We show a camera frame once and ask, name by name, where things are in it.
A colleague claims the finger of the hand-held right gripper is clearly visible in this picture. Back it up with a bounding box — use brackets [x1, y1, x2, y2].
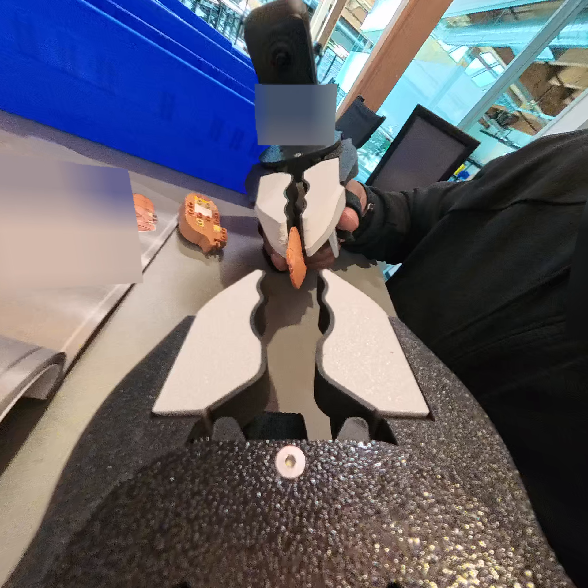
[255, 174, 294, 250]
[298, 160, 346, 257]

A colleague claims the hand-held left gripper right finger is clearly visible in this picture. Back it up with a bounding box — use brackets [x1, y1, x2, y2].
[316, 270, 432, 420]

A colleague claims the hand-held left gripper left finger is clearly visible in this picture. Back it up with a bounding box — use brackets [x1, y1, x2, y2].
[152, 270, 268, 417]

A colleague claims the brown curved brick piece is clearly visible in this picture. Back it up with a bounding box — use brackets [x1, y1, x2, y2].
[285, 225, 309, 290]

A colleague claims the person's right forearm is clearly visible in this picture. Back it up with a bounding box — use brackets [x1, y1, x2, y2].
[354, 179, 480, 269]

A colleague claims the grey desk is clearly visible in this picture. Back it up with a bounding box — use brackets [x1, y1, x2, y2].
[0, 111, 405, 570]

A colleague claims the round brown brick assembly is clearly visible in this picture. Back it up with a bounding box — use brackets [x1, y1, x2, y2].
[178, 191, 228, 255]

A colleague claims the black office chair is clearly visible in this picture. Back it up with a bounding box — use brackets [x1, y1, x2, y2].
[336, 95, 386, 153]

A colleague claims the black monitor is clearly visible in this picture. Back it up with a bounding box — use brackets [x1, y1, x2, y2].
[368, 104, 480, 194]

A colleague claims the wooden beam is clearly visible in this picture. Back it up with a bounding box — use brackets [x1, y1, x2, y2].
[336, 0, 451, 125]

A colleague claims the grey instruction booklet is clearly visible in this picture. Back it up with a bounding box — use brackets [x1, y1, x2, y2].
[0, 129, 180, 423]

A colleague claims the row of blue plastic bins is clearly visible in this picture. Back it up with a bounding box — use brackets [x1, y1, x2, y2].
[0, 0, 276, 194]

